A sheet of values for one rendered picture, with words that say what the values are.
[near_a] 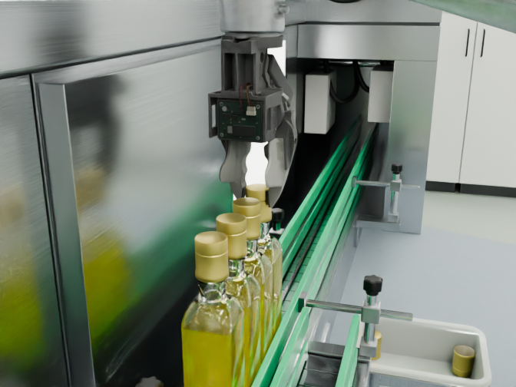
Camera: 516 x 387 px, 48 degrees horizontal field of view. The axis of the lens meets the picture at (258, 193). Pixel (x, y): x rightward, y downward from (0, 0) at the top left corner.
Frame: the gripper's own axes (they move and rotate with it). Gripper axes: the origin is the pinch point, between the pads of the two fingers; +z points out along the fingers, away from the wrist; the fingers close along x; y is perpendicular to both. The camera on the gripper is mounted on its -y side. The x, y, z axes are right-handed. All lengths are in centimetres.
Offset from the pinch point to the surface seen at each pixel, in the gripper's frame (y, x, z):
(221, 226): 12.9, 0.5, -0.3
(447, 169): -370, 14, 94
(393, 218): -72, 10, 28
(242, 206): 7.3, 0.7, -0.8
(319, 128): -104, -18, 13
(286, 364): 8.1, 6.9, 19.0
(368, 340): -9.1, 14.4, 24.2
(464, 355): -28, 29, 36
